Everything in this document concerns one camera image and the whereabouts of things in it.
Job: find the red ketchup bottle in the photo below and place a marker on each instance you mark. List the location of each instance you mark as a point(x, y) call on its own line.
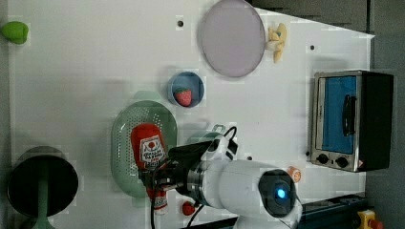
point(149, 151)

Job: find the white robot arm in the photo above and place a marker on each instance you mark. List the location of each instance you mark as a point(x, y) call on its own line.
point(261, 195)

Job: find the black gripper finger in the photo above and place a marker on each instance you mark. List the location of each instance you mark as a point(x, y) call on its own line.
point(161, 178)

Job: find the green oval strainer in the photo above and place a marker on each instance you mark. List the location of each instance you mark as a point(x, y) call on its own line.
point(147, 108)

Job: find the silver black toaster oven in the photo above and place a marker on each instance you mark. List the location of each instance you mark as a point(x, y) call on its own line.
point(352, 120)

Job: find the orange slice toy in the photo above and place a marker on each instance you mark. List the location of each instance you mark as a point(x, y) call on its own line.
point(294, 173)

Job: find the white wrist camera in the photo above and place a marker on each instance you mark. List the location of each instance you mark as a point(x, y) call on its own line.
point(221, 148)

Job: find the green pepper toy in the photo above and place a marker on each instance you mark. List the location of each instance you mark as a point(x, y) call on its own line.
point(16, 32)

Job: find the lilac round plate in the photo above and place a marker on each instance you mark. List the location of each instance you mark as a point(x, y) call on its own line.
point(233, 38)

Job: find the yellow red emergency button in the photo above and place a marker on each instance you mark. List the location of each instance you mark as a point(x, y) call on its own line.
point(368, 220)

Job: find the green cup with handle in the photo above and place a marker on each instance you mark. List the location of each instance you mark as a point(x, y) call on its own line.
point(207, 135)

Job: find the green ladle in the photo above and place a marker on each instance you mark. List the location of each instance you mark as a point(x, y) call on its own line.
point(41, 221)

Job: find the black round pot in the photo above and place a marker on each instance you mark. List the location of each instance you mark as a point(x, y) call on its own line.
point(38, 162)

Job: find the strawberry toy in bowl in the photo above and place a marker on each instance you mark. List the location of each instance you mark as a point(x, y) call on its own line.
point(183, 97)

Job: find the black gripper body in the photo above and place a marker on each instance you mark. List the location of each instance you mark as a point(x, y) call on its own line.
point(182, 160)

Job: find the small blue bowl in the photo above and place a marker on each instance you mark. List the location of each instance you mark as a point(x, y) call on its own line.
point(187, 80)

